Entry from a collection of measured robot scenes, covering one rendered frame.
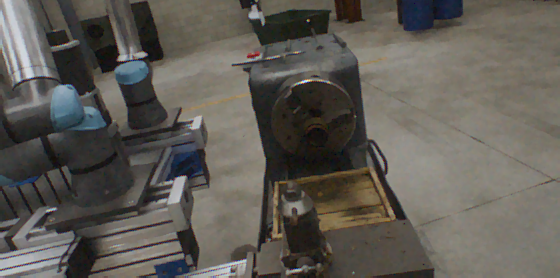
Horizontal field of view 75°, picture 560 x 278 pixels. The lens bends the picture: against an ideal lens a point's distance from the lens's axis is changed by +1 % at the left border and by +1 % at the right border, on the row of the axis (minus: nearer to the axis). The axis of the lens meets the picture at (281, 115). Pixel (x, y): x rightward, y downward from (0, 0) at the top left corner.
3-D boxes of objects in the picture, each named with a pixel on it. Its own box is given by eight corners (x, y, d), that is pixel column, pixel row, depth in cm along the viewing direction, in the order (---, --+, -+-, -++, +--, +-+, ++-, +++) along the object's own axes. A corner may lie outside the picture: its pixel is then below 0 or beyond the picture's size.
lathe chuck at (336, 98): (270, 146, 148) (272, 71, 136) (347, 149, 149) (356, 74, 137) (270, 157, 140) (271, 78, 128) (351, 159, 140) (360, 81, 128)
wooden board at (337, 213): (276, 191, 135) (274, 181, 133) (373, 175, 132) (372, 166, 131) (274, 248, 107) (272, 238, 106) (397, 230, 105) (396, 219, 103)
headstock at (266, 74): (265, 111, 213) (251, 46, 199) (346, 97, 210) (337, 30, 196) (260, 161, 158) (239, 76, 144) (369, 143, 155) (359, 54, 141)
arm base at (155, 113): (124, 133, 136) (114, 108, 133) (135, 118, 150) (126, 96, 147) (164, 124, 137) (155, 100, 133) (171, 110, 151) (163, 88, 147)
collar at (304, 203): (278, 199, 86) (275, 188, 85) (311, 193, 85) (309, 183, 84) (277, 220, 78) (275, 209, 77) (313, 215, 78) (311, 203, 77)
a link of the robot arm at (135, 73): (122, 106, 133) (109, 71, 128) (126, 97, 145) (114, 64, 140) (156, 98, 136) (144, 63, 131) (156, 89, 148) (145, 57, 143)
